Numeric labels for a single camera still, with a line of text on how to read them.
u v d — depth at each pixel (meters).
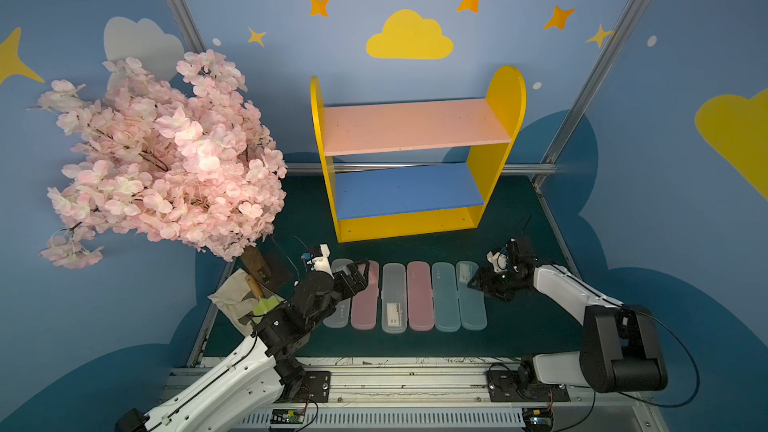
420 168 1.12
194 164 0.40
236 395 0.57
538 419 0.73
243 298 0.88
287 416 0.72
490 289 0.80
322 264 0.68
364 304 0.89
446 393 0.75
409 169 1.18
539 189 1.27
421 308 0.86
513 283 0.75
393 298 0.88
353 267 0.66
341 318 0.84
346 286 0.65
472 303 0.88
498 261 0.82
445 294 0.91
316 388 0.74
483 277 0.81
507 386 0.74
